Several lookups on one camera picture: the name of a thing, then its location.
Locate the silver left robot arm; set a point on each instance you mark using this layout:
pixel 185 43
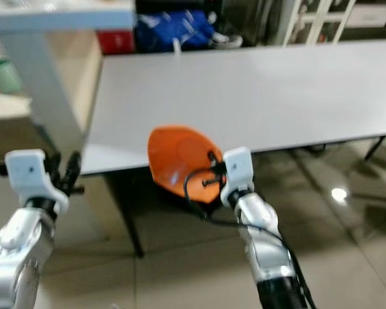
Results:
pixel 16 257

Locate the orange plastic bowl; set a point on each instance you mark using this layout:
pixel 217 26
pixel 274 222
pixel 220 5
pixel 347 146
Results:
pixel 180 158

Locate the white high counter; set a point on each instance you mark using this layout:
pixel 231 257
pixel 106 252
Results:
pixel 51 77

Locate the beige wooden cabinet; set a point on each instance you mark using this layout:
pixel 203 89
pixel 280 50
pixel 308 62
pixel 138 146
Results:
pixel 19 135

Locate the mint green mug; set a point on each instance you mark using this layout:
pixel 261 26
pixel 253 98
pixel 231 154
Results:
pixel 3 76

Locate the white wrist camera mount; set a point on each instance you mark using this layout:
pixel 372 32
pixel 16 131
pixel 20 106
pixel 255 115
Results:
pixel 239 168
pixel 32 177

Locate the red box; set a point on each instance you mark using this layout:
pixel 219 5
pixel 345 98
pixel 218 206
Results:
pixel 114 42

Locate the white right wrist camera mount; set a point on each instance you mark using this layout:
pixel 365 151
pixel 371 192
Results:
pixel 239 168

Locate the white glass door cabinet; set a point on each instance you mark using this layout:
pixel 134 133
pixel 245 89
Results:
pixel 315 19

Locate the blue plastic bag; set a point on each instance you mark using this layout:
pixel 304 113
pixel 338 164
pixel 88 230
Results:
pixel 174 31

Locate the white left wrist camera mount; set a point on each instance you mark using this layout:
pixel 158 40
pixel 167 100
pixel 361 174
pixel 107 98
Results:
pixel 32 177

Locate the black table leg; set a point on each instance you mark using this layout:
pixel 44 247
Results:
pixel 128 212
pixel 375 148

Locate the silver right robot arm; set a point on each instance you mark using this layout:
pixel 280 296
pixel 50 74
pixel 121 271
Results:
pixel 267 251

